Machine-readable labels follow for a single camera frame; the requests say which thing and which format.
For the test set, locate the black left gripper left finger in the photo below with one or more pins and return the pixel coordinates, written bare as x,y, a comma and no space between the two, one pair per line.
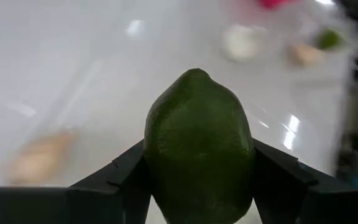
117,193

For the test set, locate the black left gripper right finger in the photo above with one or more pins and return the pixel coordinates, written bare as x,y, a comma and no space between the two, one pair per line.
278,186

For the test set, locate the green lime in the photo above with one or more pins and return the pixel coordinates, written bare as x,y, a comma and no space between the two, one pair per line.
329,40
197,140

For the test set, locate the white garlic bulb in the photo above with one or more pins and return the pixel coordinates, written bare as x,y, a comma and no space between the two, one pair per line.
241,42

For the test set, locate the beige ginger root piece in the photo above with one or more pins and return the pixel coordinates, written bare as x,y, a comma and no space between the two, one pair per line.
304,54
42,158

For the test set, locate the pink plastic basket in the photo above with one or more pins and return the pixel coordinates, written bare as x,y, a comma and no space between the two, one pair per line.
275,3

